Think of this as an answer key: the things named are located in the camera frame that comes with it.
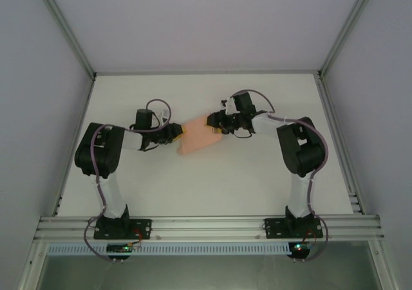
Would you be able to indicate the peach pink cloth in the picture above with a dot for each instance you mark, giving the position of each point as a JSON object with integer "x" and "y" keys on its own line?
{"x": 196, "y": 135}

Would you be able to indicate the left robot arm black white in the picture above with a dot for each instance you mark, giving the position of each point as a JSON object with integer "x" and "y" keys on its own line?
{"x": 103, "y": 151}

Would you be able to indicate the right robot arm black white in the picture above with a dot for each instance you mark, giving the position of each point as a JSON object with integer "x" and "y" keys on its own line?
{"x": 302, "y": 151}

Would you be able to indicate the aluminium table side rail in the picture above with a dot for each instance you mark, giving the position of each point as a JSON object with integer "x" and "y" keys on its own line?
{"x": 75, "y": 161}
{"x": 341, "y": 148}

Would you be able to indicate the aluminium mounting rail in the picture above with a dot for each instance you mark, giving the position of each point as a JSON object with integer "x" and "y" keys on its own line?
{"x": 206, "y": 227}

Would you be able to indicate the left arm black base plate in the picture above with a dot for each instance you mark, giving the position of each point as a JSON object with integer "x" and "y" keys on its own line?
{"x": 143, "y": 228}

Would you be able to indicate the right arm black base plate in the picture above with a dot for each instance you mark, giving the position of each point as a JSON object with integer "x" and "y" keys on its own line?
{"x": 273, "y": 228}

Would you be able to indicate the aluminium frame post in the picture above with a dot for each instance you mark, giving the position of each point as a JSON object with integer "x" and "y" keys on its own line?
{"x": 347, "y": 29}
{"x": 66, "y": 29}

